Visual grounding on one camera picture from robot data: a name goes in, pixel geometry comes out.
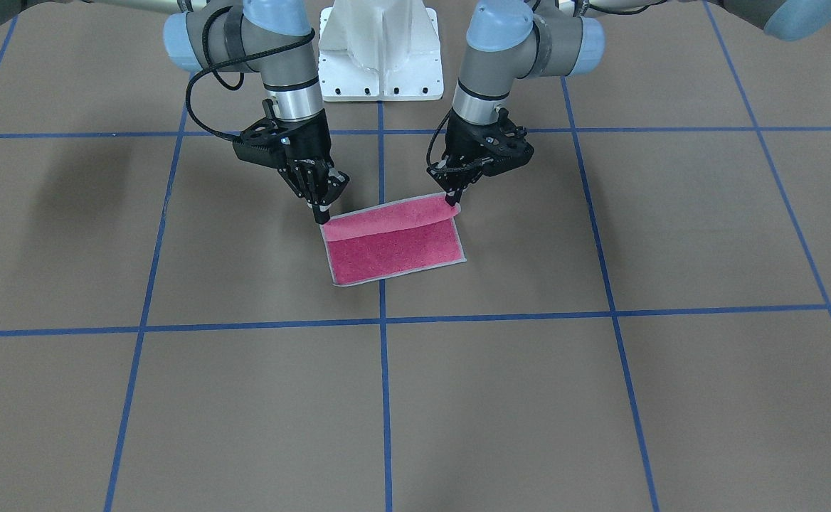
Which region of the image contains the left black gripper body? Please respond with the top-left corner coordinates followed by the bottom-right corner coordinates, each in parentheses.
top-left (426, 107), bottom-right (502, 196)

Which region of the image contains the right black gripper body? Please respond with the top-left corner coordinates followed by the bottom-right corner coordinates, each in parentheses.
top-left (277, 110), bottom-right (350, 210)

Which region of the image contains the pink grey-backed towel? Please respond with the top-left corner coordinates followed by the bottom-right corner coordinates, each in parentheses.
top-left (321, 193), bottom-right (465, 287)

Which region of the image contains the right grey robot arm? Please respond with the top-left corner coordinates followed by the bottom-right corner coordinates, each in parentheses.
top-left (122, 1), bottom-right (349, 225)

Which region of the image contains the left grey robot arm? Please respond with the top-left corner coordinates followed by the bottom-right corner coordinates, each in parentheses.
top-left (425, 1), bottom-right (657, 210)

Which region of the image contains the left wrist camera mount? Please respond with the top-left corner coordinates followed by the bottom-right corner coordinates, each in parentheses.
top-left (481, 107), bottom-right (534, 177)

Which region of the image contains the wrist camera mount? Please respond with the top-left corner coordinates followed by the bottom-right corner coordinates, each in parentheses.
top-left (231, 98), bottom-right (289, 171)
top-left (481, 107), bottom-right (534, 177)

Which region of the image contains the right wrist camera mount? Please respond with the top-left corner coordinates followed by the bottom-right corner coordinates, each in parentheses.
top-left (231, 98), bottom-right (289, 171)

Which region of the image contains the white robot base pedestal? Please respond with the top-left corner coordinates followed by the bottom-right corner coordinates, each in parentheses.
top-left (318, 1), bottom-right (445, 102)

